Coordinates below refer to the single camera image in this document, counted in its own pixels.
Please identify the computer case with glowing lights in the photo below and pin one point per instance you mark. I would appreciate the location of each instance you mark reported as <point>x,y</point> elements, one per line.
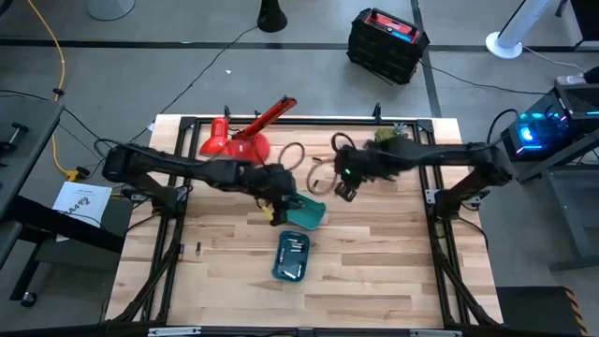
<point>547,126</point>

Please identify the black toolbox with red lid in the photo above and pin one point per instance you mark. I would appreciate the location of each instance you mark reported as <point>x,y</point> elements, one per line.
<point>386,47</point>

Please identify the person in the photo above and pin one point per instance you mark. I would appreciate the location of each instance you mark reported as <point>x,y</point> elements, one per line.
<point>592,75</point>

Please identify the potted succulent plant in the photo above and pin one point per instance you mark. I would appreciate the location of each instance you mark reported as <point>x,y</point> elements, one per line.
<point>388,133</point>

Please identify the yellow tape tag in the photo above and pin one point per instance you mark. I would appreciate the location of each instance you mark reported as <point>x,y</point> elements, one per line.
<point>267,213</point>

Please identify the dark side table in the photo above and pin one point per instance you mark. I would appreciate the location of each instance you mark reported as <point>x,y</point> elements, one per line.
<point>23,145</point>

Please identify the black cone stand base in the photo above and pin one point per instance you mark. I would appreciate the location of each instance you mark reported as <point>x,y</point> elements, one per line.
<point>272,19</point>

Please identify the black frame clamp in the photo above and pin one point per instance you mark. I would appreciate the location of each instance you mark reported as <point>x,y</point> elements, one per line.
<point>227,112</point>
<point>377,112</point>

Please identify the white printed paper sheet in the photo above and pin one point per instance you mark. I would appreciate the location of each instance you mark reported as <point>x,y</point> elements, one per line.
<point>82,201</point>

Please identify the black caster wheel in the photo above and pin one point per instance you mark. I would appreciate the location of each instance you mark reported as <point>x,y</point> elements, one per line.
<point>28,299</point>

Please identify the black cart beam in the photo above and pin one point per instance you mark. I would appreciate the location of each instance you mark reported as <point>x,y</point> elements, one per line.
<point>65,224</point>

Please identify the grey round stand base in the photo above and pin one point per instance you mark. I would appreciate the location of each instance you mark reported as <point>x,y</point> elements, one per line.
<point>111,8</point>

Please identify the red desk lamp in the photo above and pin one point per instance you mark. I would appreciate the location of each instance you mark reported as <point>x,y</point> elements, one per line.
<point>250,142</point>

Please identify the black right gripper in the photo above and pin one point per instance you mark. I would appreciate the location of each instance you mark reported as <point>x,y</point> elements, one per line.
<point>356,164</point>

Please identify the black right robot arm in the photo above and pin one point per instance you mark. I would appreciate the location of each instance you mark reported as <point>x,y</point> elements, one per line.
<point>444,152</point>

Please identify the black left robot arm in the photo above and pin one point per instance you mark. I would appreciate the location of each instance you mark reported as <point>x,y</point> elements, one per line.
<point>187,166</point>

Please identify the dark blue plastic bin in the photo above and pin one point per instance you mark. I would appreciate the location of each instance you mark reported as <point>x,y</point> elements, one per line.
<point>290,262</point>

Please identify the teal plastic bin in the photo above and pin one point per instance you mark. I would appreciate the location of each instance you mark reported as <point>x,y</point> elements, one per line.
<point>309,213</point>

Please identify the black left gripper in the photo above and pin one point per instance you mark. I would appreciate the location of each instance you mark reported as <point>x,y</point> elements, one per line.
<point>271,185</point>

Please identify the black mat with hazard stripes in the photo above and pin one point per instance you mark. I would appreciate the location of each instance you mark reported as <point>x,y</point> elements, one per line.
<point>538,311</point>

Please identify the grey metal computer stand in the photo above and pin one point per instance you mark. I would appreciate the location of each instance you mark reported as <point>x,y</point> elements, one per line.
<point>571,201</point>

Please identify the white tower fan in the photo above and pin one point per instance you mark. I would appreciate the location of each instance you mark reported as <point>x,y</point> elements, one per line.
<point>507,39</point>

